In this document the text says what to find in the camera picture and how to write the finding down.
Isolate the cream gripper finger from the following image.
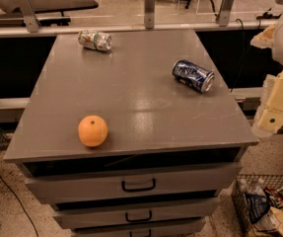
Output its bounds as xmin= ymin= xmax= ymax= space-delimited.
xmin=250 ymin=24 xmax=276 ymax=48
xmin=257 ymin=71 xmax=283 ymax=133

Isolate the blue pepsi can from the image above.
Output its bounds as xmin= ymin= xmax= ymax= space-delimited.
xmin=173 ymin=60 xmax=215 ymax=93

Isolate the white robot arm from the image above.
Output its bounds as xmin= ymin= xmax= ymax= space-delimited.
xmin=250 ymin=0 xmax=283 ymax=137

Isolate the crushed green white can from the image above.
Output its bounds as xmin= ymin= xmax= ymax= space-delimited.
xmin=78 ymin=30 xmax=112 ymax=52

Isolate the grey drawer cabinet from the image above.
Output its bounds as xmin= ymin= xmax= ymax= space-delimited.
xmin=3 ymin=29 xmax=259 ymax=237

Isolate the bottom grey drawer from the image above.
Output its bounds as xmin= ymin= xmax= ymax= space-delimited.
xmin=71 ymin=218 xmax=205 ymax=237

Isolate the grey drawer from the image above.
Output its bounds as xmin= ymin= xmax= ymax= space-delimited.
xmin=53 ymin=197 xmax=220 ymax=229
xmin=71 ymin=218 xmax=205 ymax=237
xmin=26 ymin=162 xmax=242 ymax=204

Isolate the orange fruit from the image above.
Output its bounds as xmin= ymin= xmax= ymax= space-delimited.
xmin=78 ymin=116 xmax=108 ymax=147

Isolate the dark bench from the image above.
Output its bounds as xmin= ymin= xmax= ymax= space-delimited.
xmin=0 ymin=0 xmax=99 ymax=28

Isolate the top grey drawer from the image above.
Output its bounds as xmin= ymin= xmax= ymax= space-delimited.
xmin=26 ymin=162 xmax=242 ymax=204

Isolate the middle grey drawer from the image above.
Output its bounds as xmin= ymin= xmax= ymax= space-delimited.
xmin=53 ymin=197 xmax=220 ymax=229

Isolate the right metal bracket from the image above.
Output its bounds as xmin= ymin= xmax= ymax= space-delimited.
xmin=216 ymin=0 xmax=234 ymax=27

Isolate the metal bracket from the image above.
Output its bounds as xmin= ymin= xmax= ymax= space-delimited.
xmin=15 ymin=0 xmax=40 ymax=33
xmin=144 ymin=0 xmax=155 ymax=29
xmin=216 ymin=0 xmax=234 ymax=27

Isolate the wire basket with trash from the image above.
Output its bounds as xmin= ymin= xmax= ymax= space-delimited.
xmin=232 ymin=174 xmax=283 ymax=237

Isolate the middle metal bracket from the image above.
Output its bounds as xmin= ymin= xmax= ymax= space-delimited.
xmin=144 ymin=0 xmax=155 ymax=29

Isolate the grey metal rail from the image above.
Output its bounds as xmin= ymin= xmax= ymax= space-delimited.
xmin=0 ymin=19 xmax=277 ymax=38

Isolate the left metal bracket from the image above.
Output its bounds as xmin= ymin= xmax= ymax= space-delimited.
xmin=15 ymin=0 xmax=40 ymax=33

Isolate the black floor cable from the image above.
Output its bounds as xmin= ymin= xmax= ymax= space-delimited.
xmin=0 ymin=148 xmax=40 ymax=237

